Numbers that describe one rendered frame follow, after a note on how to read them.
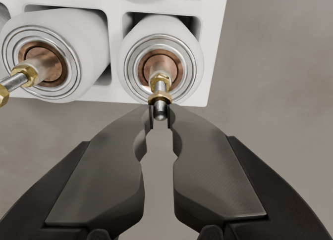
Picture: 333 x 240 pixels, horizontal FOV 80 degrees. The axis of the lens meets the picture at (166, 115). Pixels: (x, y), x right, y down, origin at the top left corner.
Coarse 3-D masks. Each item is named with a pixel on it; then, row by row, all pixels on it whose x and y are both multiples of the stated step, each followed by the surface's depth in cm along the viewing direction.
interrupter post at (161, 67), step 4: (156, 64) 20; (160, 64) 19; (164, 64) 20; (152, 68) 19; (156, 68) 19; (160, 68) 18; (164, 68) 19; (168, 68) 20; (152, 72) 18; (156, 72) 18; (160, 72) 18; (164, 72) 18; (168, 72) 18; (152, 76) 18; (168, 76) 18; (148, 80) 18
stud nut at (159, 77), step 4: (156, 76) 17; (160, 76) 17; (164, 76) 17; (152, 80) 17; (156, 80) 17; (160, 80) 17; (164, 80) 17; (168, 80) 17; (152, 84) 17; (168, 84) 17; (152, 88) 18; (168, 88) 18; (152, 92) 18
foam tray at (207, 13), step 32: (0, 0) 24; (32, 0) 24; (64, 0) 24; (96, 0) 24; (128, 0) 24; (160, 0) 24; (192, 0) 24; (224, 0) 24; (128, 32) 31; (192, 32) 32; (32, 96) 30; (96, 96) 30; (128, 96) 30; (192, 96) 30
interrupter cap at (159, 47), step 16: (144, 48) 20; (160, 48) 20; (176, 48) 20; (128, 64) 20; (144, 64) 20; (176, 64) 20; (192, 64) 20; (128, 80) 21; (144, 80) 21; (176, 80) 21; (192, 80) 21; (144, 96) 22; (176, 96) 22
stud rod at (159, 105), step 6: (156, 84) 17; (162, 84) 17; (156, 90) 16; (162, 90) 16; (156, 102) 14; (162, 102) 14; (156, 108) 13; (162, 108) 13; (156, 114) 13; (162, 114) 13; (162, 120) 13
